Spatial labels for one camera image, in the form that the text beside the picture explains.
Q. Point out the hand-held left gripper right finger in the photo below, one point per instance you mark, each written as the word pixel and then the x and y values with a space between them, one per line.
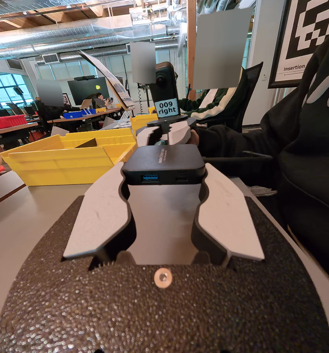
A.
pixel 230 217

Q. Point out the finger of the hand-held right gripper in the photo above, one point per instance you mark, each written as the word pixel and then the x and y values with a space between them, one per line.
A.
pixel 179 133
pixel 146 136

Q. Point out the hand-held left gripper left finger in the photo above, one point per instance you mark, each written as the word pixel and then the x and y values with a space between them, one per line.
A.
pixel 98 217

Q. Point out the black square hub adapter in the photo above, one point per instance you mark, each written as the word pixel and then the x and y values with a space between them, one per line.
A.
pixel 164 160

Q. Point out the yellow plastic bin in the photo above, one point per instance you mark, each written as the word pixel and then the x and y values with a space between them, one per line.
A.
pixel 56 168
pixel 142 122

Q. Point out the person's right forearm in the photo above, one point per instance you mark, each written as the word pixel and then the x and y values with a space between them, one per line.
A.
pixel 236 140

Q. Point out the grey desk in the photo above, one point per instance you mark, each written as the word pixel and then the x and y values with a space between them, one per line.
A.
pixel 21 215

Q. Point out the person's right hand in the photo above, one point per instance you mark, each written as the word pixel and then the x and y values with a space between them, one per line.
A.
pixel 194 138

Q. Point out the wooden column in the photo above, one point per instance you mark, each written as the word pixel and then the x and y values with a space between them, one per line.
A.
pixel 192 55

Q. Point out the white document stand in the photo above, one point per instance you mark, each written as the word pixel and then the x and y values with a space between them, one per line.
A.
pixel 106 74

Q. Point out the blue plastic bin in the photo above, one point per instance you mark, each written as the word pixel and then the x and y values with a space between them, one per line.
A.
pixel 79 114

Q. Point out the black television screen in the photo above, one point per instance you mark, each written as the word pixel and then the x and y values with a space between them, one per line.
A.
pixel 87 88

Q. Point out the black office chair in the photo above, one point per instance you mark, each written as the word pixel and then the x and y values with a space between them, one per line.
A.
pixel 250 96

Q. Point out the person's black hoodie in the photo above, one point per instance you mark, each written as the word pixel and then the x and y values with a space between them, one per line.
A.
pixel 313 165

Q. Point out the red plastic bin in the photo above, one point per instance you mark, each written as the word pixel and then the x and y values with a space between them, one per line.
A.
pixel 7 121

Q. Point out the black white marker poster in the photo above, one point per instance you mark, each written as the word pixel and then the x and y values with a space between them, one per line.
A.
pixel 305 27

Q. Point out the silver ventilation duct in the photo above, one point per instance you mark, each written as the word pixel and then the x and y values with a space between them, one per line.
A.
pixel 56 35

